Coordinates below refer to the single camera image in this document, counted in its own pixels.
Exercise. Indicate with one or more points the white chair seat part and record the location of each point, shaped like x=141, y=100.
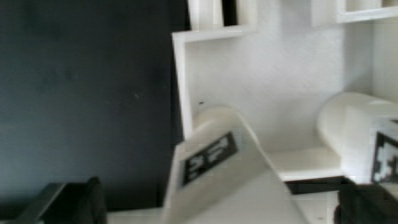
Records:
x=271, y=56

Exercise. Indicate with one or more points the white chair leg with tag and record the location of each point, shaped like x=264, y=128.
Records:
x=349, y=123

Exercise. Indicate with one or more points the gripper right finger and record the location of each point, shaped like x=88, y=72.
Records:
x=367, y=204

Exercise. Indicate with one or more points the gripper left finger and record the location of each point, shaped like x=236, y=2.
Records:
x=68, y=204

